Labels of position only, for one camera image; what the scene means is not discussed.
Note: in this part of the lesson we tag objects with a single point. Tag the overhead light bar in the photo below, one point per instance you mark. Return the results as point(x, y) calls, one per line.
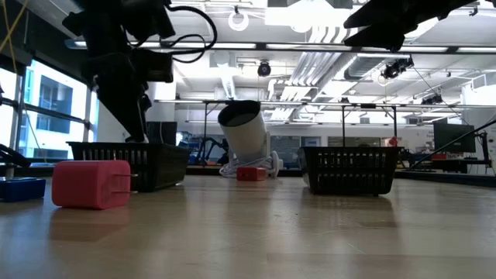
point(116, 44)

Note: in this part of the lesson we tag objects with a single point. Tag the red block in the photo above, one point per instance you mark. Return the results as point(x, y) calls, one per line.
point(251, 174)

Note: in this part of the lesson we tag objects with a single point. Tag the blue block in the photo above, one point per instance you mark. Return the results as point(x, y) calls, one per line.
point(21, 190)

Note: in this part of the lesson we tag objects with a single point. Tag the black mesh basket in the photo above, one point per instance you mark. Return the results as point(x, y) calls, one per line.
point(348, 170)
point(155, 166)

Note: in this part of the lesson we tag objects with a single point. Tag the blue background robot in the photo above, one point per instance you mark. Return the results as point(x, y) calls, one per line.
point(209, 149)

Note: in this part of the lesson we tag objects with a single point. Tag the pink red plug adapter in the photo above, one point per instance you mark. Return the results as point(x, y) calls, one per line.
point(91, 184)

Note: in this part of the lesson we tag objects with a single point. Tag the black box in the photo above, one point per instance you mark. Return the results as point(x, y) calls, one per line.
point(162, 131)

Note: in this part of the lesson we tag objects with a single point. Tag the small red object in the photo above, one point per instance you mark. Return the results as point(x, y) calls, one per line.
point(393, 142)

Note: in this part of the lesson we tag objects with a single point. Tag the black ceiling device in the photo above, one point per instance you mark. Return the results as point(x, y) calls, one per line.
point(395, 67)

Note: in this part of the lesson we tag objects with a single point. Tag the black computer monitor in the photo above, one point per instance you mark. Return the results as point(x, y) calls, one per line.
point(453, 137)

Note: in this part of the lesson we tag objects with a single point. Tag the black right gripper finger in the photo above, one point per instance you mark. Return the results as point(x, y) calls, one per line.
point(383, 15)
point(387, 36)

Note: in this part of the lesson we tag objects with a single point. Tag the black background table frame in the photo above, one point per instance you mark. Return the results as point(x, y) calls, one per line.
point(343, 128)

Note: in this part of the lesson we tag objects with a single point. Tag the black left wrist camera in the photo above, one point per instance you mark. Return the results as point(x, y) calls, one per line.
point(155, 66)

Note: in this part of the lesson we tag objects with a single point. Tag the white cylindrical security camera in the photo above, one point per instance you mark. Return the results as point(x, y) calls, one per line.
point(246, 135)

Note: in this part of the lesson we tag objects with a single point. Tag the black ceiling camera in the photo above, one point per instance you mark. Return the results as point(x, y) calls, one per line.
point(264, 69)

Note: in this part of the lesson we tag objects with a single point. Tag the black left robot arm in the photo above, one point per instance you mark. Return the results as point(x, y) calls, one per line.
point(100, 19)

